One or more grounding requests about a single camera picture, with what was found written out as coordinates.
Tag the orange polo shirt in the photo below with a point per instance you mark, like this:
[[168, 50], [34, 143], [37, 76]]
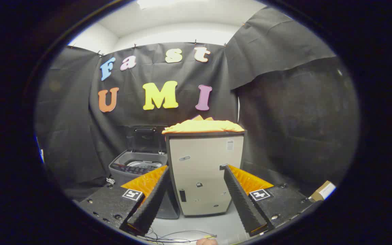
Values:
[[202, 126]]

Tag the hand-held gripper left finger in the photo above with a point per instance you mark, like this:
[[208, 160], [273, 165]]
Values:
[[150, 204]]

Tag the beige cabinet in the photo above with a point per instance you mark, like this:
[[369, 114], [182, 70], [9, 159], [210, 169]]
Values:
[[202, 160]]

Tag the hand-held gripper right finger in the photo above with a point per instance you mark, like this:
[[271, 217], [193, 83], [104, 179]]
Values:
[[242, 200]]

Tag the grey washing machine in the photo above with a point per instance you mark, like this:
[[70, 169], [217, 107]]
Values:
[[124, 170]]

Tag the cardboard box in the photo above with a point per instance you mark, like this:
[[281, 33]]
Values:
[[322, 191]]

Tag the dark washing machine lid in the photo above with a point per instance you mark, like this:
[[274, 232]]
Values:
[[146, 137]]

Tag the black backdrop cloth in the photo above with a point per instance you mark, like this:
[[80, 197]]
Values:
[[284, 119]]

